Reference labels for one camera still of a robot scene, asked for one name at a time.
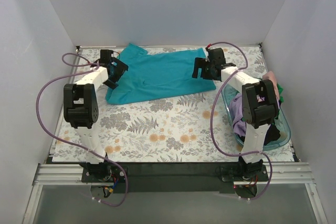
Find lilac t shirt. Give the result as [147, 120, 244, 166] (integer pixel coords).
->
[228, 93, 246, 137]

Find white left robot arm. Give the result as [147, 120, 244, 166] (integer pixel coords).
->
[64, 49, 129, 182]

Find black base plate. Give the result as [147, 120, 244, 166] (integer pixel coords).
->
[80, 162, 269, 194]

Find black t shirt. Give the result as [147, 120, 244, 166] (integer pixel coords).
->
[235, 124, 280, 145]

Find clear blue plastic bin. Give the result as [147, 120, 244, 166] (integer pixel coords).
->
[222, 79, 289, 151]

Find aluminium frame rail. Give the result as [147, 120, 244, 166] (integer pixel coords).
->
[30, 162, 327, 223]

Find teal t shirt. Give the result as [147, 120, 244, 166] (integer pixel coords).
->
[105, 44, 216, 105]

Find pink t shirt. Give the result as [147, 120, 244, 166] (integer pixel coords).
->
[262, 71, 280, 100]

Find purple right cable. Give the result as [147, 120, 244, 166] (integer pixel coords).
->
[205, 41, 272, 201]

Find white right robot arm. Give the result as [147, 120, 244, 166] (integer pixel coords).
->
[192, 45, 279, 181]

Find green t shirt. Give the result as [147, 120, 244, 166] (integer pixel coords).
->
[277, 84, 284, 103]

